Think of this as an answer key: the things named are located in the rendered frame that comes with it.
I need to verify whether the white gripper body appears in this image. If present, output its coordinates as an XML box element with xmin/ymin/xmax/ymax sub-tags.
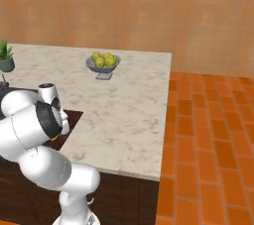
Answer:
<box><xmin>59</xmin><ymin>107</ymin><xmax>71</xmax><ymax>137</ymax></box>

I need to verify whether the dark brown cutting board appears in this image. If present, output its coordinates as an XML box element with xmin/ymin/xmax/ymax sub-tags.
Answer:
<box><xmin>44</xmin><ymin>109</ymin><xmax>84</xmax><ymax>153</ymax></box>

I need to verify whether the grey footed fruit bowl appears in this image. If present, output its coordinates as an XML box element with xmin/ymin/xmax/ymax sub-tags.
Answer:
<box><xmin>84</xmin><ymin>54</ymin><xmax>122</xmax><ymax>81</ymax></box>

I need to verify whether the dark grey tap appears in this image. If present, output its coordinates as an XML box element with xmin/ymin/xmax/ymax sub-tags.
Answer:
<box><xmin>0</xmin><ymin>72</ymin><xmax>11</xmax><ymax>89</ymax></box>

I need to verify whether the green plant in grey pot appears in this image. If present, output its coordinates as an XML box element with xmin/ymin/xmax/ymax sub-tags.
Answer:
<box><xmin>0</xmin><ymin>39</ymin><xmax>16</xmax><ymax>73</ymax></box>

